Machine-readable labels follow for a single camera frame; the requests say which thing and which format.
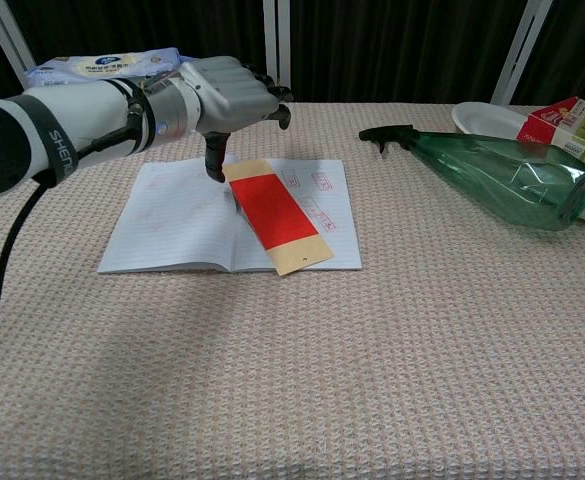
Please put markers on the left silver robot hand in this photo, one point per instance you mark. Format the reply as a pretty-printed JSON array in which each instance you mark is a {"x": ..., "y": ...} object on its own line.
[{"x": 227, "y": 95}]

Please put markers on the red and gold card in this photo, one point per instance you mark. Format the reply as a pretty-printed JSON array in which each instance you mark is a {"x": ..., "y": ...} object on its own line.
[{"x": 277, "y": 215}]

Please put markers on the white lined notebook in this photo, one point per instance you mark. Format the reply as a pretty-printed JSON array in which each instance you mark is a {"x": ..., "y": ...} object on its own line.
[{"x": 172, "y": 225}]

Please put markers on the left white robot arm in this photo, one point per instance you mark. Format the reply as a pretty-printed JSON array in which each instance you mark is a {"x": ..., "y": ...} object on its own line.
[{"x": 87, "y": 120}]

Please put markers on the blue tissue pack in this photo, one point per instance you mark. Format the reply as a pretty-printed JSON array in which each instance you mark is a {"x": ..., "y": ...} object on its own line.
[{"x": 102, "y": 64}]

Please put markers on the white paper plate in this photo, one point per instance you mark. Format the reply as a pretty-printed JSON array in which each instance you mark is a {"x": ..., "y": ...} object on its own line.
[{"x": 487, "y": 120}]

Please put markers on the beige woven tablecloth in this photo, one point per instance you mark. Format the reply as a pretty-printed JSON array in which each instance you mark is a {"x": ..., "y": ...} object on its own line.
[{"x": 322, "y": 360}]

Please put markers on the green spray bottle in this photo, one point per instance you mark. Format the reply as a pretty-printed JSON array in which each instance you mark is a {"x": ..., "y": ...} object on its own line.
[{"x": 502, "y": 175}]

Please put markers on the red snack box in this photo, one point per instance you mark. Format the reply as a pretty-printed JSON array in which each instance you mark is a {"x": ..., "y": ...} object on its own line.
[{"x": 577, "y": 127}]

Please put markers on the white partition post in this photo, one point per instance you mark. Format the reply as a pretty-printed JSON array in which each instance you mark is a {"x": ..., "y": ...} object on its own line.
[
  {"x": 7, "y": 40},
  {"x": 277, "y": 45},
  {"x": 519, "y": 50}
]

